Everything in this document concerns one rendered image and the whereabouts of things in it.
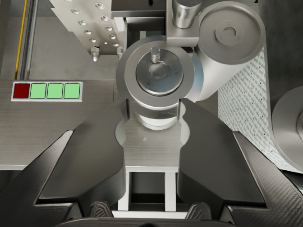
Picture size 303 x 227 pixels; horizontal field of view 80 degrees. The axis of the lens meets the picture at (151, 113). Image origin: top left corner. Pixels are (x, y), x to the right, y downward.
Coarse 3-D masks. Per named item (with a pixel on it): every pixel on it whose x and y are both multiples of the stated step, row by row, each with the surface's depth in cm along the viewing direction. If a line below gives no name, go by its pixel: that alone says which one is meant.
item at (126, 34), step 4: (124, 20) 33; (124, 24) 33; (124, 28) 33; (128, 28) 34; (124, 32) 32; (128, 32) 34; (132, 32) 40; (136, 32) 48; (124, 36) 32; (128, 36) 34; (132, 36) 40; (136, 36) 48; (124, 40) 32; (128, 40) 34; (132, 40) 40; (136, 40) 48; (124, 44) 32; (128, 44) 34; (132, 44) 40; (124, 48) 32
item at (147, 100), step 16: (144, 48) 30; (160, 48) 30; (176, 48) 30; (128, 64) 30; (192, 64) 30; (128, 80) 29; (192, 80) 29; (144, 96) 29; (160, 96) 29; (176, 96) 29
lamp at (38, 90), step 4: (32, 84) 64; (36, 84) 64; (40, 84) 64; (44, 84) 64; (32, 88) 64; (36, 88) 64; (40, 88) 64; (44, 88) 64; (32, 92) 64; (36, 92) 64; (40, 92) 64; (44, 92) 64; (32, 96) 64; (36, 96) 64; (40, 96) 64; (44, 96) 64
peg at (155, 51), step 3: (153, 48) 26; (156, 48) 26; (159, 48) 26; (153, 51) 26; (156, 51) 26; (159, 51) 26; (153, 54) 26; (156, 54) 26; (159, 54) 27; (153, 57) 27; (156, 57) 27; (159, 57) 28; (153, 60) 28; (156, 60) 28
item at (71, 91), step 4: (68, 84) 64; (72, 84) 64; (76, 84) 64; (68, 88) 64; (72, 88) 64; (76, 88) 64; (68, 92) 64; (72, 92) 64; (76, 92) 64; (64, 96) 63; (68, 96) 63; (72, 96) 63; (76, 96) 63
